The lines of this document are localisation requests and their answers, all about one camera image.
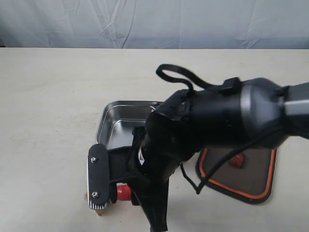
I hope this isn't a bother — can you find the dark transparent lunch box lid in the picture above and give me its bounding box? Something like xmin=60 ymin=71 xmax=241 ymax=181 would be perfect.
xmin=206 ymin=149 xmax=277 ymax=204

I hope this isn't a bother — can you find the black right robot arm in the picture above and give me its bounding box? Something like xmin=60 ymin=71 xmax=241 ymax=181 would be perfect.
xmin=109 ymin=78 xmax=309 ymax=232

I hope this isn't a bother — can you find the yellow toy cheese wedge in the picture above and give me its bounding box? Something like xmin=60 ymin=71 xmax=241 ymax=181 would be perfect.
xmin=84 ymin=192 xmax=108 ymax=217

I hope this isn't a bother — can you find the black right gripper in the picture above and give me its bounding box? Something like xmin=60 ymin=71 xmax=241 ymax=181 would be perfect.
xmin=108 ymin=127 xmax=198 ymax=232

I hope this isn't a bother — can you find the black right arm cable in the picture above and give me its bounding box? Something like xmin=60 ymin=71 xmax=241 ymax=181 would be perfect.
xmin=155 ymin=64 xmax=290 ymax=195

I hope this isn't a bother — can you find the blue-grey backdrop cloth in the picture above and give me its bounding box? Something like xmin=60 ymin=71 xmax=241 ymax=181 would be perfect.
xmin=0 ymin=0 xmax=309 ymax=49

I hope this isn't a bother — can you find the steel two-compartment lunch box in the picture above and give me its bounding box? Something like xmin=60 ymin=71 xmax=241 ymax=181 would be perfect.
xmin=96 ymin=101 xmax=161 ymax=150

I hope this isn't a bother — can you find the red toy sausage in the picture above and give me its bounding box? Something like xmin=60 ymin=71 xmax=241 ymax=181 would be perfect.
xmin=117 ymin=184 xmax=131 ymax=201

